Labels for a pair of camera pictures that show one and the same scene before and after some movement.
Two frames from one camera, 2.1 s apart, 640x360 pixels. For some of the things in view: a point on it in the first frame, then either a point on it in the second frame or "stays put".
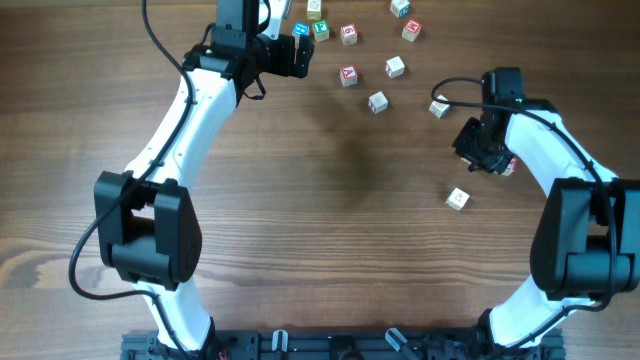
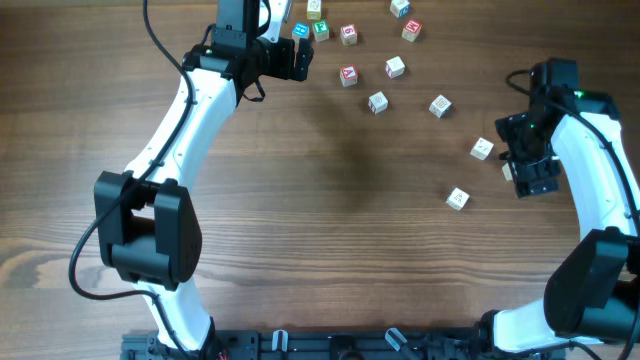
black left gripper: x=292 y=55 stays put
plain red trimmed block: x=378 y=102 stays put
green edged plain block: x=457 y=199 stays put
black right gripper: x=476 y=148 -> x=528 y=171
